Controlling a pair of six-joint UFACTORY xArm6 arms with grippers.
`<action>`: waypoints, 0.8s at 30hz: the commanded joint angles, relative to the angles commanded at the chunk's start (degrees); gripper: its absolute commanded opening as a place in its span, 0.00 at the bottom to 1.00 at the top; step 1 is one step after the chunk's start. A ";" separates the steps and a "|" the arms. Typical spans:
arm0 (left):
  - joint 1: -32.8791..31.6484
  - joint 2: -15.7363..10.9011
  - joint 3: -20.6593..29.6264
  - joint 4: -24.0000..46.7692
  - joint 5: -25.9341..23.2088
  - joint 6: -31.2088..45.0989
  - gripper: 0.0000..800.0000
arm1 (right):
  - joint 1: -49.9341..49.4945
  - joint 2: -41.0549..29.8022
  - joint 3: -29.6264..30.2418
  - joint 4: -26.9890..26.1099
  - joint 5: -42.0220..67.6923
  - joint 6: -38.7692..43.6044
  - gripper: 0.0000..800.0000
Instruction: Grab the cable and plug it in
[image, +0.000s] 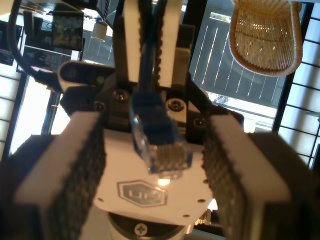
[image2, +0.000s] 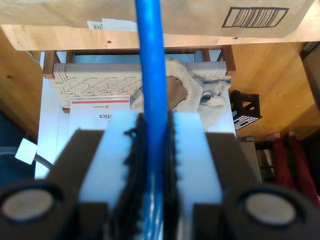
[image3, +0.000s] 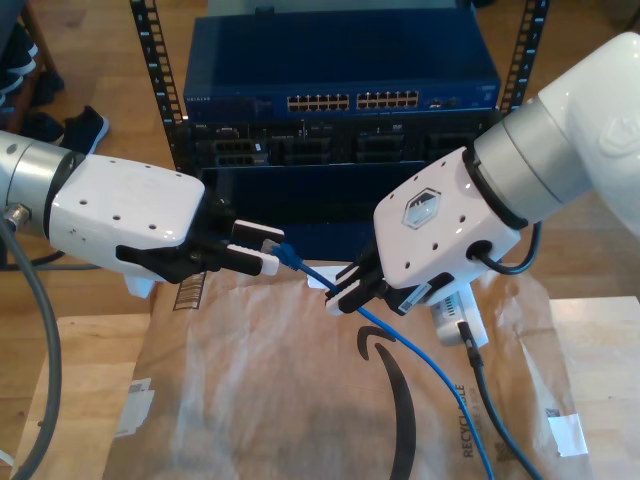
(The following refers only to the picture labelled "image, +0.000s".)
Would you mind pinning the white cylindrical shade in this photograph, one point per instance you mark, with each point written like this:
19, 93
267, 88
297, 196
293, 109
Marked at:
98, 30

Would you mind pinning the dark framed screen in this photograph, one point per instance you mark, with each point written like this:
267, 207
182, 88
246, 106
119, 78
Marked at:
67, 30

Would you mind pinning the woven rattan chair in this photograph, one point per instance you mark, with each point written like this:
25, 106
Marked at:
265, 37

